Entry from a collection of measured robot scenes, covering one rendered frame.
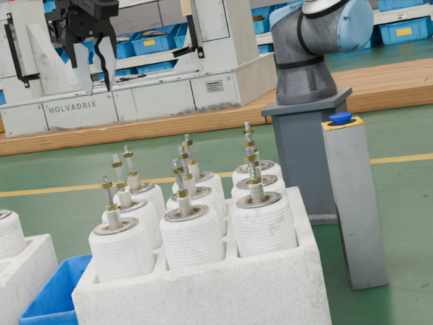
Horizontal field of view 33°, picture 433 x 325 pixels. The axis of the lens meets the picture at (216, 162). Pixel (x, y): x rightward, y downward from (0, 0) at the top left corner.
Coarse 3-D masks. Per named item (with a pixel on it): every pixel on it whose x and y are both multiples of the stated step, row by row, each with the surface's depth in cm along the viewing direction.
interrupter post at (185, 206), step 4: (188, 196) 116; (180, 200) 115; (184, 200) 115; (188, 200) 116; (180, 204) 116; (184, 204) 116; (188, 204) 116; (180, 208) 116; (184, 208) 116; (188, 208) 116; (192, 208) 116; (180, 212) 116; (184, 212) 116; (188, 212) 116; (192, 212) 116; (184, 216) 116
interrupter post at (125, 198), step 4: (120, 192) 128; (124, 192) 128; (128, 192) 128; (120, 196) 128; (124, 196) 128; (128, 196) 128; (120, 200) 128; (124, 200) 128; (128, 200) 128; (120, 204) 129; (124, 204) 128; (128, 204) 128; (132, 204) 129; (124, 208) 128
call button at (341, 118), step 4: (344, 112) 133; (348, 112) 132; (332, 116) 132; (336, 116) 131; (340, 116) 130; (344, 116) 130; (348, 116) 130; (332, 120) 131; (336, 120) 131; (340, 120) 130; (344, 120) 131; (348, 120) 131
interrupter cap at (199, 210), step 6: (198, 204) 120; (174, 210) 119; (198, 210) 117; (204, 210) 116; (168, 216) 117; (174, 216) 116; (180, 216) 117; (186, 216) 116; (192, 216) 114; (198, 216) 114
